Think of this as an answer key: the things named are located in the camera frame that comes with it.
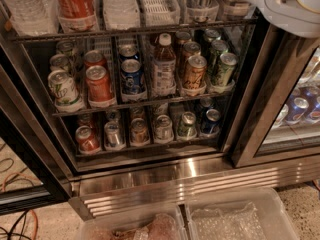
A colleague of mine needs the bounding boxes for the blue soda can front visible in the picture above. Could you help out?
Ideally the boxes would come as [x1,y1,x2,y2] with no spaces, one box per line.
[121,59,145,95]

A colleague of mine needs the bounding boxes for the green can back right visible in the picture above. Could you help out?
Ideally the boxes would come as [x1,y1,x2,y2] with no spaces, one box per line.
[203,29,221,47]

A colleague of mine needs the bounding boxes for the middle wire shelf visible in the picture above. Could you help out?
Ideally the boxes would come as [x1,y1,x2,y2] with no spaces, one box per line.
[52,90,233,117]

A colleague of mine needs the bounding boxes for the closed fridge door right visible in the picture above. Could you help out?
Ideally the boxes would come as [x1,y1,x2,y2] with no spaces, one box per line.
[233,26,320,167]

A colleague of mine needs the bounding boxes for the wire shelf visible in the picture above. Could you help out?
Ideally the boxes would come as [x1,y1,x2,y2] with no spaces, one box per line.
[52,90,233,117]
[8,17,258,43]

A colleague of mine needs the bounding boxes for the brown tea bottle white cap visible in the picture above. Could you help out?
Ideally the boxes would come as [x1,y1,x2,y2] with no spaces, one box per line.
[152,33,176,93]

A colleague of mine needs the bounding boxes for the right clear plastic bin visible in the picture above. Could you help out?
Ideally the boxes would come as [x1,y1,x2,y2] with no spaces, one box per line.
[185,188,300,240]

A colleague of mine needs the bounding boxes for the orange cable on floor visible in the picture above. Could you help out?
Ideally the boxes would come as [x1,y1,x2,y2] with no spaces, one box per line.
[0,171,43,240]

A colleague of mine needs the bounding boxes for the blue soda can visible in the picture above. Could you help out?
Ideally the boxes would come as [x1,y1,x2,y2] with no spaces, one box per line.
[121,59,145,95]
[119,44,139,62]

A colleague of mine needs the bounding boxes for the blue can bottom shelf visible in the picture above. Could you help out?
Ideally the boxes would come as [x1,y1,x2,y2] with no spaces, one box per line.
[200,109,221,134]

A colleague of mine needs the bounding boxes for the pink wrapped bundle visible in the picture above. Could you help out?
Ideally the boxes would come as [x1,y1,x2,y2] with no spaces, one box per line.
[85,213,180,240]

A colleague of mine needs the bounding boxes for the green can bottom shelf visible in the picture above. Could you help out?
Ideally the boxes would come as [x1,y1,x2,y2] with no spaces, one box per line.
[177,111,196,138]

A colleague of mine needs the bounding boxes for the silver can behind white can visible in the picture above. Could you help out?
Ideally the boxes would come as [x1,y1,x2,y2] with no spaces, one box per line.
[49,54,71,73]

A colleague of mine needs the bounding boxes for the orange can behind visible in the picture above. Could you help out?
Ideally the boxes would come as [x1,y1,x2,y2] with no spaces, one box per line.
[179,41,201,77]

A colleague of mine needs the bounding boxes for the white labelled can top right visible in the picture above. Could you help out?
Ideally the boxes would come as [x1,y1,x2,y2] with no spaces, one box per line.
[225,0,250,9]

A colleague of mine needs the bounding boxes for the red soda can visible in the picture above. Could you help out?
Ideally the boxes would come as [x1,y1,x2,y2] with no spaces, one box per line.
[84,50,107,68]
[86,66,113,102]

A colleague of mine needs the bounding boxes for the left clear plastic bin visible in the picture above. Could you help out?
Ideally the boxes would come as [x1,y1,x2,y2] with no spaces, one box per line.
[75,203,188,240]

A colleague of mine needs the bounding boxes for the red soda can behind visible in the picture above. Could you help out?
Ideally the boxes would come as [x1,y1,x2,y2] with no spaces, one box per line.
[84,50,107,68]

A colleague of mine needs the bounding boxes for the red soda can front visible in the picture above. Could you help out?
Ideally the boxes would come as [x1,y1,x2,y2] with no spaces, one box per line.
[86,66,113,102]

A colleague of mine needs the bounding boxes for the blue can behind glass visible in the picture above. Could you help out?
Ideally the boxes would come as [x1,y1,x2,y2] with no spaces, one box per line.
[285,97,309,125]

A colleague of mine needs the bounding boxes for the orange can back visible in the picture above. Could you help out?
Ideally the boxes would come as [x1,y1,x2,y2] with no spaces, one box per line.
[174,31,192,50]

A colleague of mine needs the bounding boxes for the orange can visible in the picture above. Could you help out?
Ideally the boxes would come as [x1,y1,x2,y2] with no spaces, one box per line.
[183,55,207,89]
[179,41,201,77]
[174,31,192,50]

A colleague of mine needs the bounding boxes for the green can middle right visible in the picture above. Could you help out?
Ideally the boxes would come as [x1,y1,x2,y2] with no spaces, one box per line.
[207,40,229,75]

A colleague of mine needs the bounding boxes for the white can bottom shelf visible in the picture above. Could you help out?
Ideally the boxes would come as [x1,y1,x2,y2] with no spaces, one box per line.
[155,115,173,141]

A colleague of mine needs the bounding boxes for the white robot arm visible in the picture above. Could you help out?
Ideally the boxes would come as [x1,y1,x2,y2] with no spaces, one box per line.
[227,0,320,38]

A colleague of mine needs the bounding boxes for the red can bottom shelf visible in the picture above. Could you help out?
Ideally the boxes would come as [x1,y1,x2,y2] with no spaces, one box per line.
[75,126,100,153]

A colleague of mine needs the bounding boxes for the green can back left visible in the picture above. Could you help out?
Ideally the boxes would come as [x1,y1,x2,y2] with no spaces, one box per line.
[56,40,79,64]

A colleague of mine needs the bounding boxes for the steel fridge base grille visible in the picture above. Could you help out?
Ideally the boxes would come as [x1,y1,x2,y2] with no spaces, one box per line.
[69,155,320,221]

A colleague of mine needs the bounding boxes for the silver can bottom shelf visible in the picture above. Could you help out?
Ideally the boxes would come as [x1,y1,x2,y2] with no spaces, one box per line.
[104,121,123,148]

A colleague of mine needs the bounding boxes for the open fridge door left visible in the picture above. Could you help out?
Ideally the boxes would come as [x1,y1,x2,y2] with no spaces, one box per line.
[0,35,71,215]

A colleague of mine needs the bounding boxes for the top wire shelf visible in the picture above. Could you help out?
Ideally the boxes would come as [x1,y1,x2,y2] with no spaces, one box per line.
[8,17,258,43]

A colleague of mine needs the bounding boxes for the bubble wrap sheet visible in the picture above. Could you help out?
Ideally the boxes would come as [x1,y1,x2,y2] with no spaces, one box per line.
[191,202,267,240]

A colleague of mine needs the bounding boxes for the blue soda can behind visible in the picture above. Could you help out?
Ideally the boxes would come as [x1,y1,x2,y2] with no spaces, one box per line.
[119,44,139,62]

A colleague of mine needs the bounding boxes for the green can front right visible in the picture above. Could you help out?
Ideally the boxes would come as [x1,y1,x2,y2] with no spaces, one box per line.
[211,52,238,87]

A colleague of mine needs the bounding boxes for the gold can bottom shelf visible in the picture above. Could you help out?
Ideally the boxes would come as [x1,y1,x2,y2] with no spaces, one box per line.
[130,118,149,144]

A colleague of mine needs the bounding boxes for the clear plastic bin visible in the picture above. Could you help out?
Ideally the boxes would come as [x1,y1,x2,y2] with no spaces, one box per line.
[75,203,188,240]
[185,188,300,240]

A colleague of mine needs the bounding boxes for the orange can front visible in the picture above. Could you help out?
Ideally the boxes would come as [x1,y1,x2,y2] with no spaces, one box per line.
[183,55,207,89]

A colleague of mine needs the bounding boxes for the white green soda can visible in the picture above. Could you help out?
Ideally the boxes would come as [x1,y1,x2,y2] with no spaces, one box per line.
[48,70,80,106]

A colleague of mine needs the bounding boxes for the red cola bottle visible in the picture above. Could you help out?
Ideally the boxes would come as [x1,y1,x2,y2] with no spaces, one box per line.
[52,0,98,22]

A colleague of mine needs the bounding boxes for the clear water bottle left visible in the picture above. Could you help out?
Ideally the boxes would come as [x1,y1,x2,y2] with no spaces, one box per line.
[4,0,59,36]

